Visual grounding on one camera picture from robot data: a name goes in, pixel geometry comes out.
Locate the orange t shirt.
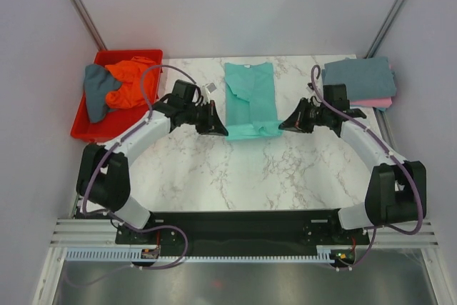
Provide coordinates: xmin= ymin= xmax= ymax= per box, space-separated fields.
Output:
xmin=105 ymin=56 xmax=160 ymax=109

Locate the folded grey blue shirt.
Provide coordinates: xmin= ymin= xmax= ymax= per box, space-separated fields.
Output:
xmin=323 ymin=56 xmax=396 ymax=101

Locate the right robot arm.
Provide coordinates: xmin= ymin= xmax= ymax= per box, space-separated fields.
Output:
xmin=279 ymin=84 xmax=426 ymax=244

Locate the aluminium frame rail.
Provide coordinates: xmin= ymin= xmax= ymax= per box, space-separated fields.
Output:
xmin=50 ymin=219 xmax=438 ymax=249

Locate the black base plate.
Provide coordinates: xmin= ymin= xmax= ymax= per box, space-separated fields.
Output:
xmin=115 ymin=209 xmax=369 ymax=256

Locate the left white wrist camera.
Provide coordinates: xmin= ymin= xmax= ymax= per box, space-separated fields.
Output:
xmin=200 ymin=82 xmax=217 ymax=104

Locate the teal t shirt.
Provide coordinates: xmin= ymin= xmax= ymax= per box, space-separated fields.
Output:
xmin=224 ymin=62 xmax=282 ymax=141

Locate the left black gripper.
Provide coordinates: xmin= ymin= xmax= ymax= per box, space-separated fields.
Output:
xmin=184 ymin=101 xmax=228 ymax=138

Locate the folded pink shirt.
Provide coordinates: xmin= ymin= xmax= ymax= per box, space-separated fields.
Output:
xmin=348 ymin=59 xmax=396 ymax=109

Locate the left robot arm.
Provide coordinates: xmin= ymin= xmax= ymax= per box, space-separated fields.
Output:
xmin=76 ymin=80 xmax=228 ymax=243

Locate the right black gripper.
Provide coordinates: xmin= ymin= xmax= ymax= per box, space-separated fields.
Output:
xmin=278 ymin=98 xmax=331 ymax=134

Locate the white slotted cable duct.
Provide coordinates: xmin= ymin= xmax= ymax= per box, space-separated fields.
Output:
xmin=65 ymin=247 xmax=353 ymax=264

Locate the red plastic bin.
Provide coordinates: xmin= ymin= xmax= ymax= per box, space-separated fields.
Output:
xmin=71 ymin=49 xmax=164 ymax=143

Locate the grey blue crumpled shirt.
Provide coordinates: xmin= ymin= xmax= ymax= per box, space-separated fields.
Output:
xmin=84 ymin=64 xmax=121 ymax=124

